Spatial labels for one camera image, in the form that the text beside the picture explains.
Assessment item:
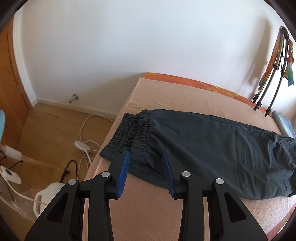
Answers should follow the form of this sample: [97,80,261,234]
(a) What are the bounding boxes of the folded blue jeans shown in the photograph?
[272,111,295,139]

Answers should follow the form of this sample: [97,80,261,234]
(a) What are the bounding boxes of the folded metal tripod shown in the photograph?
[252,26,292,117]

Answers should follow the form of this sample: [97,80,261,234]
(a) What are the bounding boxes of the orange floral bed sheet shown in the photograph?
[144,73,255,107]

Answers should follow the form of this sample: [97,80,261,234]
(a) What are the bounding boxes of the wooden door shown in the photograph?
[0,18,33,149]

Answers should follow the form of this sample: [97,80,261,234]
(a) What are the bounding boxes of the dark grey pants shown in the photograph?
[100,109,295,200]

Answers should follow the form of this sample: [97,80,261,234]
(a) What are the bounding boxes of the black cable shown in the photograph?
[60,160,78,185]

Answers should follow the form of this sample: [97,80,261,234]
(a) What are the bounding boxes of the white power cable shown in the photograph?
[74,114,115,181]

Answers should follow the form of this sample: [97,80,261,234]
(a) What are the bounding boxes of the metal door stopper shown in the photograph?
[69,93,79,104]

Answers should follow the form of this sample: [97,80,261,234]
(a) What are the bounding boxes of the white garment steamer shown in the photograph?
[0,143,64,219]

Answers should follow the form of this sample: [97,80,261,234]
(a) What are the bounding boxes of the peach terry bed cover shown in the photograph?
[87,78,295,240]

